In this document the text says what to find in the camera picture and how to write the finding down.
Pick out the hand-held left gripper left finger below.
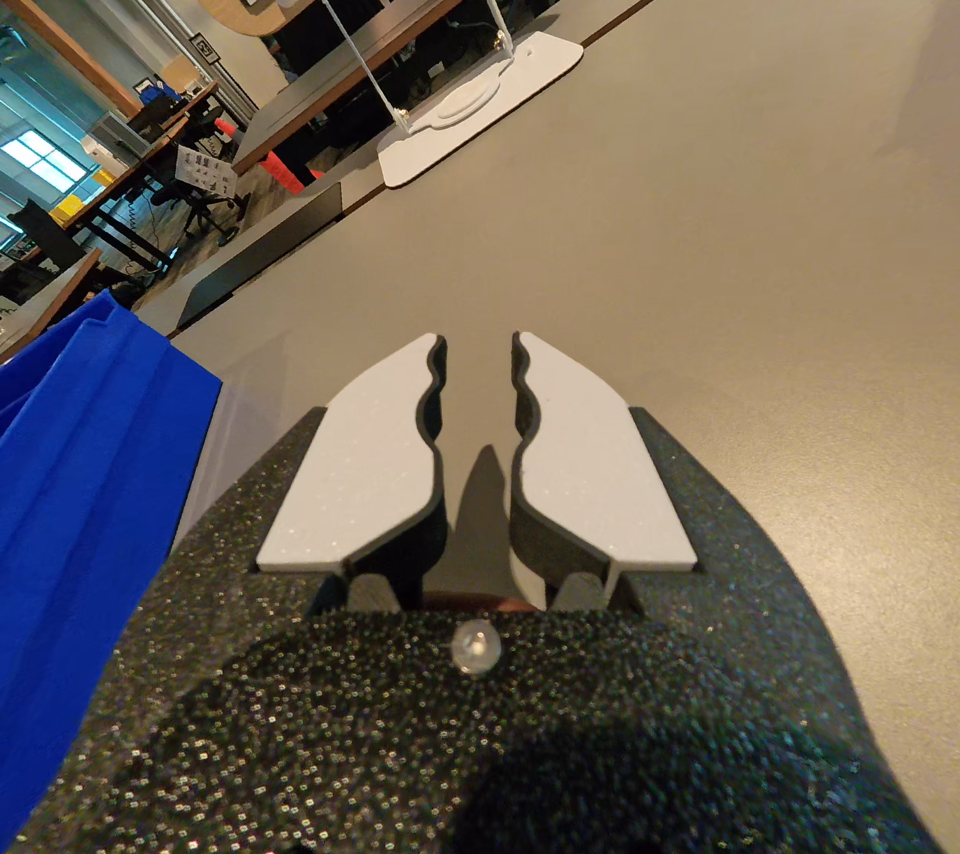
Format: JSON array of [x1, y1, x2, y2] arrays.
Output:
[[255, 332, 451, 611]]

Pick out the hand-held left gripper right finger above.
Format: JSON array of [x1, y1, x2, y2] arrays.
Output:
[[508, 330, 700, 612]]

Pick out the blue plastic bin with blocks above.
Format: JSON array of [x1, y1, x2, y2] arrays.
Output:
[[0, 290, 224, 847]]

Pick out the orange traffic cone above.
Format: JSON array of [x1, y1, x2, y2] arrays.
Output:
[[261, 151, 325, 196]]

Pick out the black office chair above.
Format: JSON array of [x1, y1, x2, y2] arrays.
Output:
[[148, 181, 252, 249]]

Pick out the white printed paper sign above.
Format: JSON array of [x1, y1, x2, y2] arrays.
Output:
[[174, 143, 239, 200]]

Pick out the white board stand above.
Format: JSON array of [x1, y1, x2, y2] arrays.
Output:
[[321, 0, 586, 189]]

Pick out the black computer monitor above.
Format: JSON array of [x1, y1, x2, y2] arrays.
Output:
[[6, 197, 90, 273]]

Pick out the white portable appliance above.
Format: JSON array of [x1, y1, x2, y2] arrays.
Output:
[[78, 111, 140, 161]]

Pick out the black table cable flap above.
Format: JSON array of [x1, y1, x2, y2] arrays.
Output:
[[176, 182, 344, 331]]

